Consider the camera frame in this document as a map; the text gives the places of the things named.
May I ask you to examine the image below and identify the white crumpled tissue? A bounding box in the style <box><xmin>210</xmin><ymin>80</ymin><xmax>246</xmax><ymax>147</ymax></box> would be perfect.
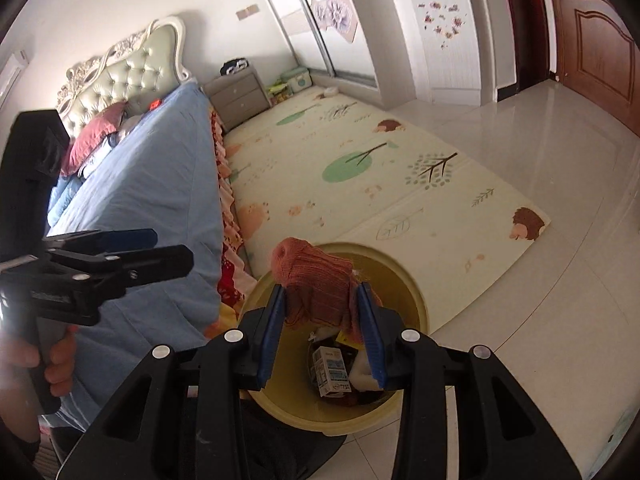
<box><xmin>349</xmin><ymin>359</ymin><xmax>382</xmax><ymax>392</ymax></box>

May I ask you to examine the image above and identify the white milk carton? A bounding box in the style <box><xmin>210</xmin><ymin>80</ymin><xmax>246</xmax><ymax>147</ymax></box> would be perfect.
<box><xmin>311</xmin><ymin>346</ymin><xmax>352</xmax><ymax>398</ymax></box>

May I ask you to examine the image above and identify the colourful toy box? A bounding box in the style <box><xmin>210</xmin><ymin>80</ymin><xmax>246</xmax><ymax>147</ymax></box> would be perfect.
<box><xmin>267</xmin><ymin>78</ymin><xmax>294</xmax><ymax>106</ymax></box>

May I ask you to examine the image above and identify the light blue pillow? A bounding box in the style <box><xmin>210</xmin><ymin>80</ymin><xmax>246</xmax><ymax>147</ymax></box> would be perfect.
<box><xmin>47</xmin><ymin>115</ymin><xmax>147</xmax><ymax>221</ymax></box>

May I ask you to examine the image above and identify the brown wooden door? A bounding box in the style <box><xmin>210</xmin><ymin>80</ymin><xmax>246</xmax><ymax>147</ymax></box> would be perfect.
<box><xmin>542</xmin><ymin>0</ymin><xmax>640</xmax><ymax>137</ymax></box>

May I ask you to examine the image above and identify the dark wooden door frame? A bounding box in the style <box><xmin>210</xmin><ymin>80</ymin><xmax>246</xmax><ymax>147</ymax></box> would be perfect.
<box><xmin>497</xmin><ymin>0</ymin><xmax>559</xmax><ymax>104</ymax></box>

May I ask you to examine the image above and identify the grey nightstand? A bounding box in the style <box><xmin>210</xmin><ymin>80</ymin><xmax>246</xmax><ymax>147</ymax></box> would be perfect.
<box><xmin>202</xmin><ymin>68</ymin><xmax>274</xmax><ymax>132</ymax></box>

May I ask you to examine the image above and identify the white tufted bed headboard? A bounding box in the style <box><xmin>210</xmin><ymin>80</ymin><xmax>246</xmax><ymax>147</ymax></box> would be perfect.
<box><xmin>54</xmin><ymin>15</ymin><xmax>194</xmax><ymax>142</ymax></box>

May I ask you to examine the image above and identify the floral bed skirt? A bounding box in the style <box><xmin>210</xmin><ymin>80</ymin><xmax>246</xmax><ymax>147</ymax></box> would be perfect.
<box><xmin>202</xmin><ymin>104</ymin><xmax>252</xmax><ymax>342</ymax></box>

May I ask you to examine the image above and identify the tree-print play mat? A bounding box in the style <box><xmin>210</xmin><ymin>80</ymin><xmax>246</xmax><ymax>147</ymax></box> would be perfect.
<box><xmin>219</xmin><ymin>84</ymin><xmax>552</xmax><ymax>334</ymax></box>

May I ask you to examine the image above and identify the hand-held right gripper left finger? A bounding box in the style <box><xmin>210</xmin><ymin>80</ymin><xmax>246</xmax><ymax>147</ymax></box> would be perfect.
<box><xmin>56</xmin><ymin>284</ymin><xmax>289</xmax><ymax>480</ymax></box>

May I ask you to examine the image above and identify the person's left hand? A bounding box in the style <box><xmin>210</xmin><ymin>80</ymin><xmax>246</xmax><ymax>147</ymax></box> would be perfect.
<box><xmin>0</xmin><ymin>331</ymin><xmax>79</xmax><ymax>398</ymax></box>

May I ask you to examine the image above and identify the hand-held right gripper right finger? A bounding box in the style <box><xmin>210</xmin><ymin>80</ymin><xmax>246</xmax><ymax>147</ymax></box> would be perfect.
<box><xmin>356</xmin><ymin>282</ymin><xmax>583</xmax><ymax>480</ymax></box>

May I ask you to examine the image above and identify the green storage box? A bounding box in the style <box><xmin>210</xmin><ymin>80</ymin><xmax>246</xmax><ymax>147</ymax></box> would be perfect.
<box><xmin>279</xmin><ymin>65</ymin><xmax>314</xmax><ymax>94</ymax></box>

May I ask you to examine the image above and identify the blue bed sheet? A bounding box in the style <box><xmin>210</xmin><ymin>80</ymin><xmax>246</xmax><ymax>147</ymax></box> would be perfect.
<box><xmin>46</xmin><ymin>82</ymin><xmax>227</xmax><ymax>432</ymax></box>

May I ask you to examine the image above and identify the yellow plastic bin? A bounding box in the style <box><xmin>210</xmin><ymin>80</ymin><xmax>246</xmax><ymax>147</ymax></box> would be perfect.
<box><xmin>237</xmin><ymin>242</ymin><xmax>430</xmax><ymax>437</ymax></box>

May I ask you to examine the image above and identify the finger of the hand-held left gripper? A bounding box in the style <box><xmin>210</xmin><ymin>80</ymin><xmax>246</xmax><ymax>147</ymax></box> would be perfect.
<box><xmin>44</xmin><ymin>228</ymin><xmax>159</xmax><ymax>257</ymax></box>
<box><xmin>49</xmin><ymin>245</ymin><xmax>195</xmax><ymax>287</ymax></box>

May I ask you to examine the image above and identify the white air conditioner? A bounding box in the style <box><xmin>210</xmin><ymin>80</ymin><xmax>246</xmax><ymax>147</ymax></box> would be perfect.
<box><xmin>0</xmin><ymin>49</ymin><xmax>31</xmax><ymax>107</ymax></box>

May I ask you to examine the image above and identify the pink pillow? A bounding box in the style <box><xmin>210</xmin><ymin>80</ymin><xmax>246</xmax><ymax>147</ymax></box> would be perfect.
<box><xmin>59</xmin><ymin>101</ymin><xmax>129</xmax><ymax>177</ymax></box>

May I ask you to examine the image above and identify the white sticker-covered cabinet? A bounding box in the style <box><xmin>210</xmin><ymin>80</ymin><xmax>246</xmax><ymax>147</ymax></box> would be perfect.
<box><xmin>382</xmin><ymin>0</ymin><xmax>496</xmax><ymax>107</ymax></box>

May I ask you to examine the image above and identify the salmon pink knitted glove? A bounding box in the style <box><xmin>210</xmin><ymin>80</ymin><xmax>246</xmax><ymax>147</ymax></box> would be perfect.
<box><xmin>269</xmin><ymin>238</ymin><xmax>384</xmax><ymax>342</ymax></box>

